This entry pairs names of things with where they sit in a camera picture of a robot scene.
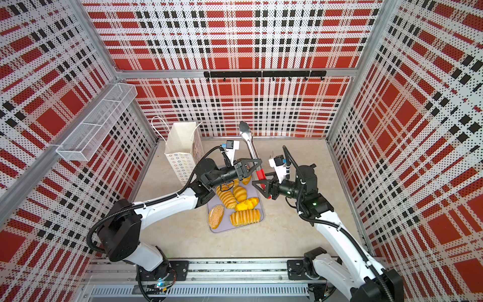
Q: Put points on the black wall hook rail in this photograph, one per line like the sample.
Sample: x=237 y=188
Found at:
x=266 y=74

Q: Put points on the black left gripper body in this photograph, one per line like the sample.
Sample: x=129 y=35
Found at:
x=224 y=176

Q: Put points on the white flowered paper bag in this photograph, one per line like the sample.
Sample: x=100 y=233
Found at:
x=183 y=147

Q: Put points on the sesame-coated fake bread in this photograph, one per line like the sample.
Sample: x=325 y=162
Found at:
x=215 y=216

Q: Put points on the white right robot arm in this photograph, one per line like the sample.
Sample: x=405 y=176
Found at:
x=358 y=276

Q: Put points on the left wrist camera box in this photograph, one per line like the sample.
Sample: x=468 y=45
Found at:
x=230 y=147

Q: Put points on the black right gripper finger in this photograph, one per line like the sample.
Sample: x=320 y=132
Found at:
x=263 y=186
x=273 y=175

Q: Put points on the red-handled steel tongs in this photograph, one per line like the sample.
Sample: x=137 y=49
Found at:
x=246 y=134

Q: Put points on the lilac plastic tray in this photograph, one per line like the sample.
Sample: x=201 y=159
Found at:
x=225 y=224

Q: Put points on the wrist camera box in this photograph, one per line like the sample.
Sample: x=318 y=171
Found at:
x=281 y=168
x=230 y=147

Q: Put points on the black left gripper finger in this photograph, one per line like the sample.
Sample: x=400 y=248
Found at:
x=254 y=173
x=251 y=163

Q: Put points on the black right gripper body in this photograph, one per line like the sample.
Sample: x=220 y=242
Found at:
x=287 y=189

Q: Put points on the yellow pear-shaped fake bread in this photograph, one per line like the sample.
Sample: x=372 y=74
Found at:
x=248 y=204

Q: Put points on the short round ribbed bread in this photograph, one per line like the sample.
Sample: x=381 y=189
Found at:
x=240 y=193

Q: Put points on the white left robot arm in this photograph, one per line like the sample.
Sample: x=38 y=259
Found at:
x=118 y=234

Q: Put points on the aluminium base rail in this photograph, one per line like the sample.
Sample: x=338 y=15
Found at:
x=207 y=279

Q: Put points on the long spiral fake bread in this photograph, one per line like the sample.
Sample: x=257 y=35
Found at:
x=226 y=196

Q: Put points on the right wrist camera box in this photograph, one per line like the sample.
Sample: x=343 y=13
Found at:
x=281 y=168

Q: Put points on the wire mesh wall basket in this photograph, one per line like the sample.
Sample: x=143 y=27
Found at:
x=85 y=139

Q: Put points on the large spiral fake bread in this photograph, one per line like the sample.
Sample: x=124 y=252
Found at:
x=246 y=217

